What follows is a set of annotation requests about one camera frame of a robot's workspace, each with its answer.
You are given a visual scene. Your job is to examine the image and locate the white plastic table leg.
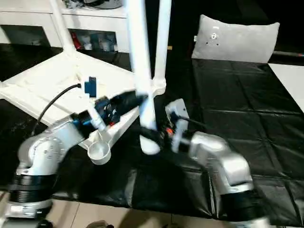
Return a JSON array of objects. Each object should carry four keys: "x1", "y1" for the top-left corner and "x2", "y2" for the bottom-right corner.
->
[
  {"x1": 152, "y1": 0, "x2": 172, "y2": 95},
  {"x1": 48, "y1": 0, "x2": 78, "y2": 57},
  {"x1": 123, "y1": 0, "x2": 160, "y2": 155}
]

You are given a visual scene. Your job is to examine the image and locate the white plastic table top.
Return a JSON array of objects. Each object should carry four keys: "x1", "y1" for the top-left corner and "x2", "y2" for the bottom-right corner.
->
[{"x1": 0, "y1": 51, "x2": 167, "y2": 166}]

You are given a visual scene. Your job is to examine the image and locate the black mat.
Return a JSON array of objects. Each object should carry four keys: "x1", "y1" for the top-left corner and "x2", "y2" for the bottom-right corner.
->
[{"x1": 0, "y1": 44, "x2": 304, "y2": 226}]

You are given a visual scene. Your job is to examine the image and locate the white glass-door cabinet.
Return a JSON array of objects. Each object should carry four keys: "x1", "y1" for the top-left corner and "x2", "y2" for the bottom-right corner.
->
[{"x1": 0, "y1": 0, "x2": 130, "y2": 53}]

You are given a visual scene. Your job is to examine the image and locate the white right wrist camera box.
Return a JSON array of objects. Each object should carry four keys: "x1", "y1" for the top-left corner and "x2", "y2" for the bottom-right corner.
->
[{"x1": 165, "y1": 98, "x2": 190, "y2": 152}]

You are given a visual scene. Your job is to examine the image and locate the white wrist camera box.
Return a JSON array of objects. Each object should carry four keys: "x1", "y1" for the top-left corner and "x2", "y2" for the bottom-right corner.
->
[
  {"x1": 165, "y1": 98, "x2": 190, "y2": 152},
  {"x1": 76, "y1": 76, "x2": 110, "y2": 133}
]

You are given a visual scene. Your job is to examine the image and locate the black case with gold label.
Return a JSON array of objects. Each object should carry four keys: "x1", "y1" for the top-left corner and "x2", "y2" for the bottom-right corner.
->
[{"x1": 129, "y1": 0, "x2": 202, "y2": 60}]

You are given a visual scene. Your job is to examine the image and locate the white flat board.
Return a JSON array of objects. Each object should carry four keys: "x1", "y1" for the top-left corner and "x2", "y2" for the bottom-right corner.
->
[{"x1": 268, "y1": 63, "x2": 304, "y2": 112}]

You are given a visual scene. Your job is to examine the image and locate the grey pillow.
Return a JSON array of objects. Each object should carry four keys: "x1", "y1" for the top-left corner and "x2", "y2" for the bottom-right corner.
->
[{"x1": 191, "y1": 14, "x2": 280, "y2": 64}]

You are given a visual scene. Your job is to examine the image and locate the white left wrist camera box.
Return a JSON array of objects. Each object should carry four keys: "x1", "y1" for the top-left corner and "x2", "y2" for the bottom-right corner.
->
[{"x1": 76, "y1": 76, "x2": 110, "y2": 133}]

